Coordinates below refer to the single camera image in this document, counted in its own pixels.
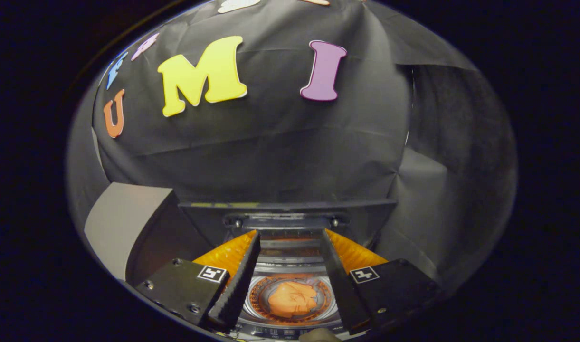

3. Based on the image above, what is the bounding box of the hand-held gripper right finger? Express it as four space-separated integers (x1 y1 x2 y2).
320 228 441 335

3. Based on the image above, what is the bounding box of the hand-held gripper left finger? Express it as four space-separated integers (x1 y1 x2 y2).
135 229 262 333

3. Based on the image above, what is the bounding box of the orange yellow polo shirt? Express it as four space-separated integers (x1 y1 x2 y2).
267 280 319 319

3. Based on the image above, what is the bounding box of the grey washing machine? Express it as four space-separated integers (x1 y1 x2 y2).
178 199 399 342

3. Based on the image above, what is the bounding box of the dark washing machine lid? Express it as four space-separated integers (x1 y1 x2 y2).
178 199 397 247

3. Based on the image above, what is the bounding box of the grey cabinet with dark top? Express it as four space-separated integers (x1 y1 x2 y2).
84 182 209 285

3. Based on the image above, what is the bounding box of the black backdrop cloth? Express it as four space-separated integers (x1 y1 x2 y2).
64 0 517 290

